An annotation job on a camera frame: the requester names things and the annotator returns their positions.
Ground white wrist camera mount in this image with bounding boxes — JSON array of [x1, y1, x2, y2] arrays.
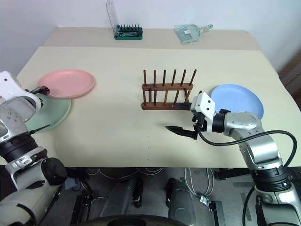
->
[[0, 71, 42, 112], [190, 92, 216, 136]]

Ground pink round plate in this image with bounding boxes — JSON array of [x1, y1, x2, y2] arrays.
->
[[37, 69, 96, 99]]

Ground black table frame bar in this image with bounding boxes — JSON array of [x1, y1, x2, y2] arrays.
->
[[214, 167, 252, 181]]

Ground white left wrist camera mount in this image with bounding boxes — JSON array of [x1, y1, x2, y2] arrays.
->
[[0, 71, 42, 112]]

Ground metal floor bracket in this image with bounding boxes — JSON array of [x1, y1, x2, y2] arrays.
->
[[199, 195, 227, 226]]

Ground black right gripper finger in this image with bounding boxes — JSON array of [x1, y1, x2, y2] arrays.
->
[[171, 102, 192, 110], [165, 126, 196, 139]]

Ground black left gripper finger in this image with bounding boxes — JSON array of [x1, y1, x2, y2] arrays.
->
[[30, 86, 51, 96]]

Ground blue round plate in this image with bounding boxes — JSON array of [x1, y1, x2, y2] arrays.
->
[[210, 84, 266, 120]]

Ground white cable bundle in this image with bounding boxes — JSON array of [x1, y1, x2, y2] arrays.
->
[[184, 167, 215, 196]]

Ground wooden dish rack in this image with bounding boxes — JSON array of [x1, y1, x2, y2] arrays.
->
[[141, 68, 198, 111]]

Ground black floor bracket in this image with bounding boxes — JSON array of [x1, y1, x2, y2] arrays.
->
[[70, 193, 95, 226]]

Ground dark grey rounded housing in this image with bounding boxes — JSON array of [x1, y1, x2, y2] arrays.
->
[[103, 177, 144, 226], [165, 178, 196, 226]]

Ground green screwdriver bit set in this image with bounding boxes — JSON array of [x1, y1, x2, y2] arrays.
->
[[114, 24, 143, 41]]

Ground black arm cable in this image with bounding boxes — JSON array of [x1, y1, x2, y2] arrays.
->
[[197, 127, 298, 226], [27, 124, 51, 136]]

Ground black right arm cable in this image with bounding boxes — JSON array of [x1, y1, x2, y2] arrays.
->
[[197, 127, 298, 226]]

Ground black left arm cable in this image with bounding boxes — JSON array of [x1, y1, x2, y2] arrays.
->
[[27, 124, 51, 136]]

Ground green dustpan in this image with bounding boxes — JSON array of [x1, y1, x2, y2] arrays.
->
[[174, 24, 214, 45]]

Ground cream table cover sheet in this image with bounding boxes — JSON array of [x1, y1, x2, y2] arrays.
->
[[0, 46, 301, 169]]

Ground green round plate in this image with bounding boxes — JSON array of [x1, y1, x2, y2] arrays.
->
[[24, 93, 71, 133]]

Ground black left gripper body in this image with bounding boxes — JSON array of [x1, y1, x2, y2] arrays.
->
[[35, 95, 45, 109]]

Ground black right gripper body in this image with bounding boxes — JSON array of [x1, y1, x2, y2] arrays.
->
[[191, 110, 208, 141]]

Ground clear plastic case lid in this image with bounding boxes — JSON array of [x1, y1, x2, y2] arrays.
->
[[106, 0, 119, 29]]

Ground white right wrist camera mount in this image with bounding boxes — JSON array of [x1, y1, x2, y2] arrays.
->
[[190, 92, 216, 136]]

